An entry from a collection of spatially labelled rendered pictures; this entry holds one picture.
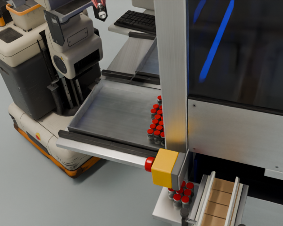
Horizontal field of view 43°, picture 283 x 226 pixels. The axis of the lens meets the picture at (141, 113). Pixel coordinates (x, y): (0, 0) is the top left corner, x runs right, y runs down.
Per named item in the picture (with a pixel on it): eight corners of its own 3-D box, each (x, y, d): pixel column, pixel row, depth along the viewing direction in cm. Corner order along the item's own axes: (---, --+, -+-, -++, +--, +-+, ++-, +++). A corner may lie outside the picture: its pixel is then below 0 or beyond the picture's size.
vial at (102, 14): (107, 16, 112) (104, 4, 113) (103, 13, 110) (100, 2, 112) (102, 19, 113) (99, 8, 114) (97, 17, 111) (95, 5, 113)
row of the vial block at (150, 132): (171, 106, 128) (170, 97, 124) (153, 143, 116) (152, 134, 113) (165, 105, 128) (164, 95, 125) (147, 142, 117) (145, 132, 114)
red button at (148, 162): (161, 165, 98) (161, 156, 95) (156, 176, 96) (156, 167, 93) (148, 162, 99) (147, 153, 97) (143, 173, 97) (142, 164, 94)
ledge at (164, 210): (213, 192, 104) (213, 189, 102) (201, 232, 95) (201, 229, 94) (166, 180, 108) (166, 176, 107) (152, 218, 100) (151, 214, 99)
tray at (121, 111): (187, 102, 129) (187, 94, 126) (163, 157, 112) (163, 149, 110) (102, 85, 140) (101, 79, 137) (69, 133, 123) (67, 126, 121)
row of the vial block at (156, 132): (177, 107, 127) (176, 98, 124) (160, 145, 116) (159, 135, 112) (171, 106, 128) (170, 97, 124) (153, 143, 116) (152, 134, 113)
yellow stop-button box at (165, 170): (186, 169, 98) (186, 153, 93) (178, 191, 94) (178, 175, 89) (160, 163, 101) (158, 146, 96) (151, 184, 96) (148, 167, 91)
